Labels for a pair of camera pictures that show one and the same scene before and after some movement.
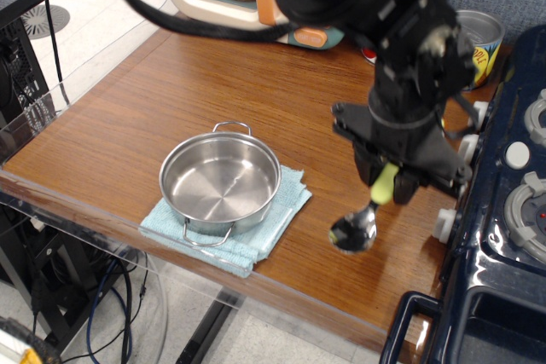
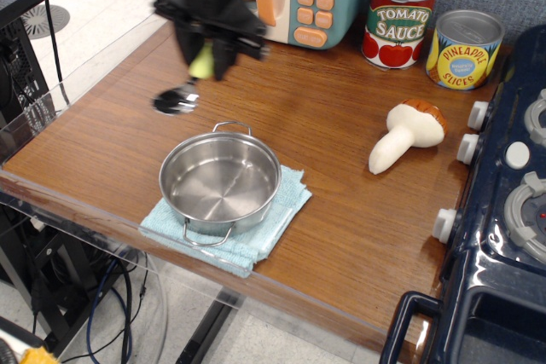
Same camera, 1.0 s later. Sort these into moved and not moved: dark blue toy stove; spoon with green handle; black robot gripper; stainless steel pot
Moved: black robot gripper; spoon with green handle
Not moved: stainless steel pot; dark blue toy stove
